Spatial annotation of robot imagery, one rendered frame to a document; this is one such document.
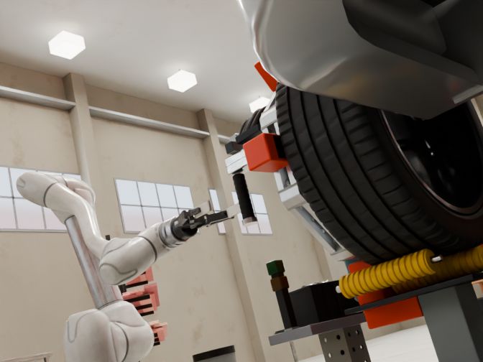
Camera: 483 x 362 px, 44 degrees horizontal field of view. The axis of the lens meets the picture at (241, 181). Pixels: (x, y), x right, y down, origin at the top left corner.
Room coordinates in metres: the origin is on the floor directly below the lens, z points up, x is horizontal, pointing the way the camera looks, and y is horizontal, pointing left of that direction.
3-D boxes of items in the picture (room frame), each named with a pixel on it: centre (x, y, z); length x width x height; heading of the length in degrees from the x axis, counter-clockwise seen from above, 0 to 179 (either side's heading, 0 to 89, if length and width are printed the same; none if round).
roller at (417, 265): (1.45, -0.28, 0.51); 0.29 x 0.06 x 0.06; 48
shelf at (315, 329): (1.98, -0.17, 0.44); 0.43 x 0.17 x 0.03; 138
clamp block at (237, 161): (1.62, -0.02, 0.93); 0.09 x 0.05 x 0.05; 48
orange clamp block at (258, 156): (1.37, -0.08, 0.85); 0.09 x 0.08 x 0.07; 138
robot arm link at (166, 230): (1.85, 0.24, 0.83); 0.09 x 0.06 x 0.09; 138
